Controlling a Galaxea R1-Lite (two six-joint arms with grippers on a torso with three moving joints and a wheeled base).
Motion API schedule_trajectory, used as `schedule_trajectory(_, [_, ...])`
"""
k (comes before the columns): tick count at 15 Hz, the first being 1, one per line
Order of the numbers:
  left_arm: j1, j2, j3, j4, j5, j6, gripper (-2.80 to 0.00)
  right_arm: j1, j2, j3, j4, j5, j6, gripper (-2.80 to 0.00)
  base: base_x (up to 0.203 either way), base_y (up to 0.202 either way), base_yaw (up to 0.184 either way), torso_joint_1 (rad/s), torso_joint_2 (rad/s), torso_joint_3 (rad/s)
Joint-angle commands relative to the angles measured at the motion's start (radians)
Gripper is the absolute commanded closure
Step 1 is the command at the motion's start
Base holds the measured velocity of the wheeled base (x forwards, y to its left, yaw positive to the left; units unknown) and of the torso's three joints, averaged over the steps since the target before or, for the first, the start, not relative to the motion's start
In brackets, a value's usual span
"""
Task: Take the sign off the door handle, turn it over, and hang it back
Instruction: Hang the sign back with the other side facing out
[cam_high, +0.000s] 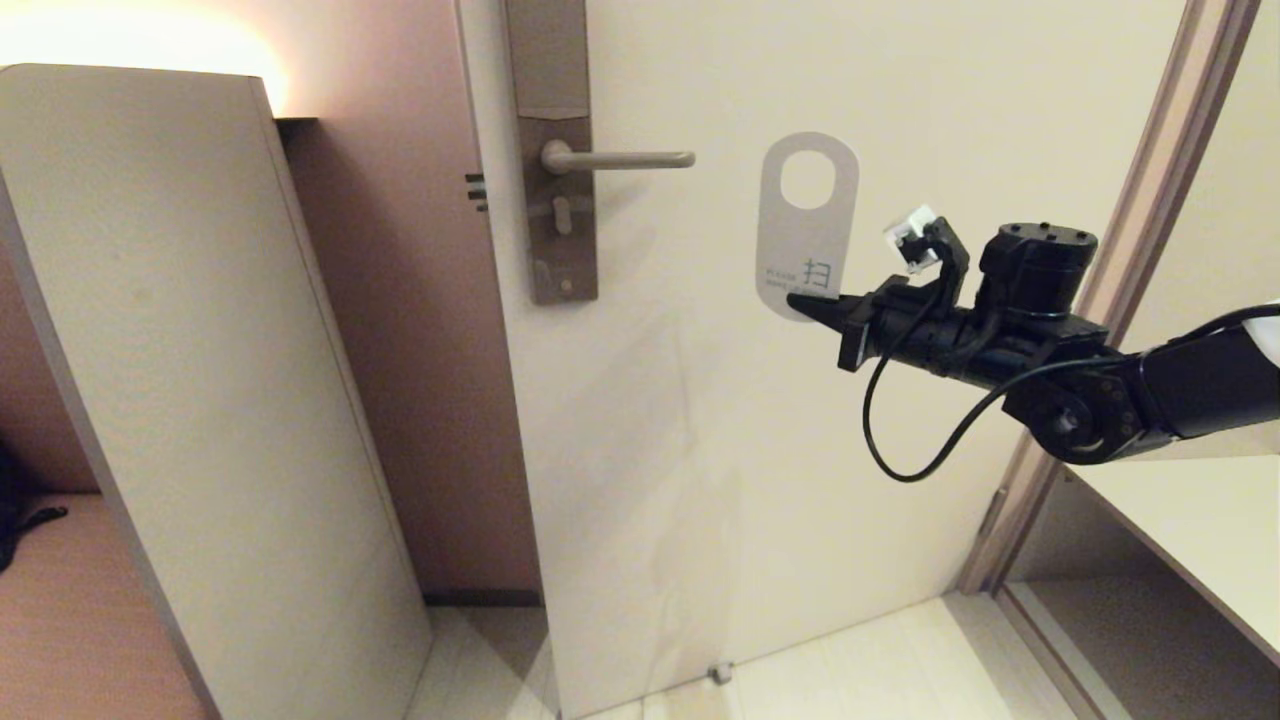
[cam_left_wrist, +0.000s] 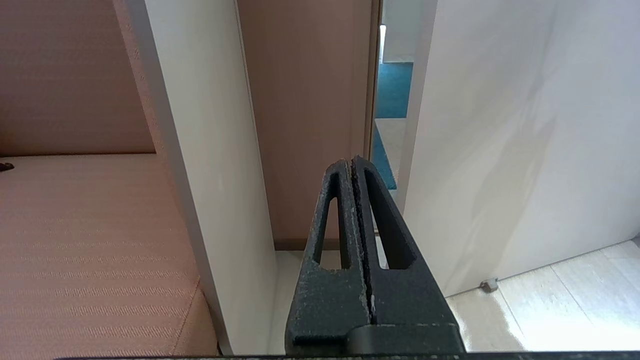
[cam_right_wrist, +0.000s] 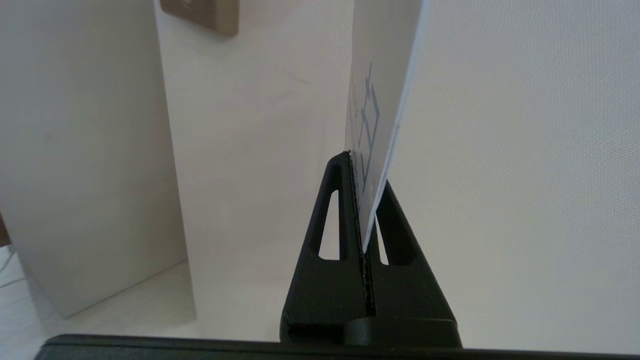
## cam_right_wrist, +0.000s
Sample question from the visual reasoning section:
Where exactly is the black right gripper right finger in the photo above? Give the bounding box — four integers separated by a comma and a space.
367, 181, 461, 349

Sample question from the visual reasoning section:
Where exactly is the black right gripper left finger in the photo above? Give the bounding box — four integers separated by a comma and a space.
279, 151, 369, 346

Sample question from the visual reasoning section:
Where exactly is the blue do-not-disturb door hanger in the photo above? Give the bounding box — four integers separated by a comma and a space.
344, 0, 430, 253

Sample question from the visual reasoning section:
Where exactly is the cream door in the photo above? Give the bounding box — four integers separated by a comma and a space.
152, 0, 640, 356

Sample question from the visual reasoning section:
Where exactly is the brown metal lock plate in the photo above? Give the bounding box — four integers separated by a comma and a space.
160, 0, 240, 37

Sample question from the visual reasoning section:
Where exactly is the beige partition panel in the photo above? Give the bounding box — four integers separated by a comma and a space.
0, 0, 189, 319

